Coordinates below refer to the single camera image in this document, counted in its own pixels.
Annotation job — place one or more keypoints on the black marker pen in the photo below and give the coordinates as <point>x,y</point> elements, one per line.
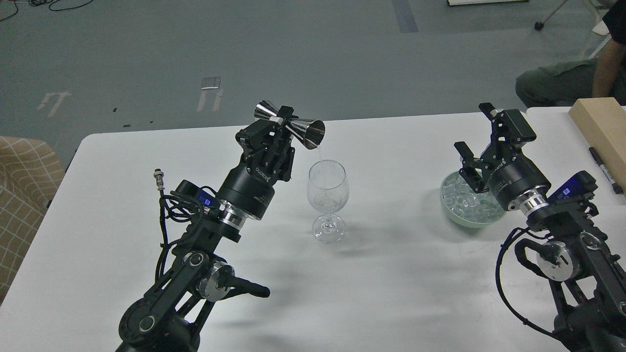
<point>617,189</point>

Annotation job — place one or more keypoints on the clear wine glass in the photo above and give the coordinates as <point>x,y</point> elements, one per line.
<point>328,192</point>

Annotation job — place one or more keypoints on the tan checkered chair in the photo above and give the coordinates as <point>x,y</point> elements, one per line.
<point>30,175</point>

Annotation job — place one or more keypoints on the light wooden box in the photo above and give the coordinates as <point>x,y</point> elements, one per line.
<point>602,121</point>

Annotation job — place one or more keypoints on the steel double jigger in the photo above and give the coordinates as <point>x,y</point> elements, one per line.
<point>309,132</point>

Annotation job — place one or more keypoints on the person in dark clothes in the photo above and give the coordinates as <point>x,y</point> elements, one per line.
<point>564,83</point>

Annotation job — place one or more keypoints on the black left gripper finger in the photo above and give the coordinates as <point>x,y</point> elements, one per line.
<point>258,140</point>
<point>282,158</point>

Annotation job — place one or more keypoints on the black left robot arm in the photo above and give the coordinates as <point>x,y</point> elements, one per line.
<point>189,277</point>

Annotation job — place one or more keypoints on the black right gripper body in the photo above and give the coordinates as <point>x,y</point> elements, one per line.
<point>510,174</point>

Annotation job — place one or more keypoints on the clear ice cubes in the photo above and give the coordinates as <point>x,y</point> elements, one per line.
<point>455,195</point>

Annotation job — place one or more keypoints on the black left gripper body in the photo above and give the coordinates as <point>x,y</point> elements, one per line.
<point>249,188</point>

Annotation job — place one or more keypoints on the green bowl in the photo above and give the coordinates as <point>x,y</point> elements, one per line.
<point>452,215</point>

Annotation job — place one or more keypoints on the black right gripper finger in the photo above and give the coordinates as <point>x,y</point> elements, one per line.
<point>471,168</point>
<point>510,132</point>

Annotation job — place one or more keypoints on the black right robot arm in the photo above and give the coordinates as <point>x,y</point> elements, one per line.
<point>560,242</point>

